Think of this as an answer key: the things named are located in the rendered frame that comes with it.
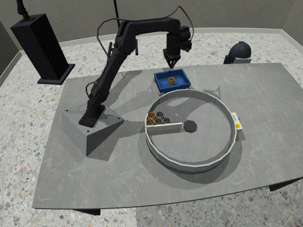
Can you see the blue plastic tray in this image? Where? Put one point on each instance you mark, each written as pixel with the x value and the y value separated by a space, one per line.
pixel 162 80

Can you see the bronze bushing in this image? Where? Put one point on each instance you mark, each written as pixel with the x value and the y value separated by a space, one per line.
pixel 151 114
pixel 150 121
pixel 171 81

